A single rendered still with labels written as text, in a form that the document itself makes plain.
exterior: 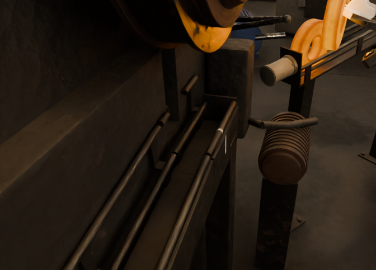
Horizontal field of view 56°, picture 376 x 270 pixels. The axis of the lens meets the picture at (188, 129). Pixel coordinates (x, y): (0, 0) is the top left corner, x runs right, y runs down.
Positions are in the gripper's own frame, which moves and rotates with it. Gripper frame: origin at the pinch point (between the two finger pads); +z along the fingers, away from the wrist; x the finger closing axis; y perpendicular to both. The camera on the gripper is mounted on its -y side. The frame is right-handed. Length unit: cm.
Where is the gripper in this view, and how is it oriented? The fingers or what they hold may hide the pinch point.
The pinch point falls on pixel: (338, 8)
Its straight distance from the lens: 95.1
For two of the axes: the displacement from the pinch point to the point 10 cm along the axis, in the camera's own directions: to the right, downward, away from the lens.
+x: -4.9, 4.7, -7.3
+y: 2.1, -7.6, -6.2
